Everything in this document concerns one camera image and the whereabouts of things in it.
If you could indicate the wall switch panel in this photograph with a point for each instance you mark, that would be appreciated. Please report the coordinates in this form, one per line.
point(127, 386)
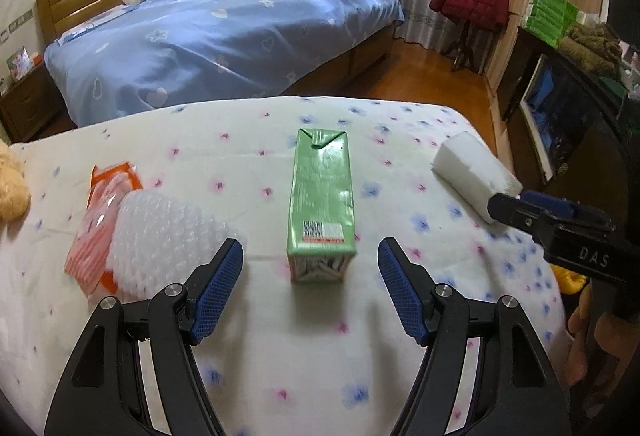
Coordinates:
point(22, 20)

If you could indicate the dark wooden cabinet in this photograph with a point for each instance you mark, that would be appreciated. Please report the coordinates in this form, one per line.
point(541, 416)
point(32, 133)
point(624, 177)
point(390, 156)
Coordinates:
point(590, 140)

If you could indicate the yellow teddy bear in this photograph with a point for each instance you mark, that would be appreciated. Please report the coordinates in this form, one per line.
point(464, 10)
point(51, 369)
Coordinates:
point(12, 196)

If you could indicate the clear bubble wrap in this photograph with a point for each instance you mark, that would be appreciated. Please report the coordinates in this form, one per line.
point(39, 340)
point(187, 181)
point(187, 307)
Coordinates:
point(160, 236)

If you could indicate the green drink carton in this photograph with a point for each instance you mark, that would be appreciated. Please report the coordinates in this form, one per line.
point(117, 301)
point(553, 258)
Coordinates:
point(320, 196)

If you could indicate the brown fuzzy cloth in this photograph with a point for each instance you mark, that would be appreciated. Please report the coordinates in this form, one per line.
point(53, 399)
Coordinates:
point(590, 45)

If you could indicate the orange pink plastic packet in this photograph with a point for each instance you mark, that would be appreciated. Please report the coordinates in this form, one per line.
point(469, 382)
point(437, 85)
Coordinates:
point(112, 178)

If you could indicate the small photo frame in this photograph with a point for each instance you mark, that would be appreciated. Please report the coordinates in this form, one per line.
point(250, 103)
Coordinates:
point(17, 63)

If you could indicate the white tissue pack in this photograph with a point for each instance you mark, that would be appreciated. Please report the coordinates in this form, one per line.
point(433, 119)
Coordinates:
point(465, 165)

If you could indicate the yellow foam fruit net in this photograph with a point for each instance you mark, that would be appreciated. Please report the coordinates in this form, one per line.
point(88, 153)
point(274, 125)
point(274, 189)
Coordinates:
point(570, 280)

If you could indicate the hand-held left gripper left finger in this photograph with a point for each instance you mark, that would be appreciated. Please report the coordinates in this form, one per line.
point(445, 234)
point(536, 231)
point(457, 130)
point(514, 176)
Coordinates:
point(215, 291)

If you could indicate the dark green cloth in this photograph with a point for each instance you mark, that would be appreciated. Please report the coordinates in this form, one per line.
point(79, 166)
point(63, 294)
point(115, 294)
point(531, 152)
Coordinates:
point(615, 85)

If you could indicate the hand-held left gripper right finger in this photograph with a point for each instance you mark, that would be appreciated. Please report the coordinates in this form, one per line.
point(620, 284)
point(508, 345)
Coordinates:
point(400, 291)

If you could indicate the blue white flat pillow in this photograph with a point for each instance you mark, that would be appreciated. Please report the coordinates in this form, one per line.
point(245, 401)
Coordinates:
point(95, 23)

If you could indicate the person's right hand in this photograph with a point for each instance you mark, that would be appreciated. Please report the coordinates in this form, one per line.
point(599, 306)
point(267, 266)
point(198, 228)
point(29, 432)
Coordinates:
point(577, 341)

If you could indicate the stack of green boxes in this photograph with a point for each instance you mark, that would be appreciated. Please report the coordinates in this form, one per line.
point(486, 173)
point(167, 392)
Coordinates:
point(550, 13)

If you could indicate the blue bed sheet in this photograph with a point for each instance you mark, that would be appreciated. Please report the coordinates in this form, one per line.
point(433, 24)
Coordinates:
point(225, 40)

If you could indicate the white floral blanket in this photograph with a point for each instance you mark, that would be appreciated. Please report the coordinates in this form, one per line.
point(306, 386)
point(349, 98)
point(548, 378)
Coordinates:
point(300, 366)

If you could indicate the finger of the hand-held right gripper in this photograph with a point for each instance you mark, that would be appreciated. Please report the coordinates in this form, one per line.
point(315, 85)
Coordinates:
point(550, 203)
point(517, 213)

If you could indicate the wooden nightstand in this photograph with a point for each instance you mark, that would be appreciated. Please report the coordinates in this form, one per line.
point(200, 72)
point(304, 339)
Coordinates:
point(30, 105)

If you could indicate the blue framed picture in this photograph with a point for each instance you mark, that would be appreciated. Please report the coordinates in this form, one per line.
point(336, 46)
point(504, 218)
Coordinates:
point(542, 105)

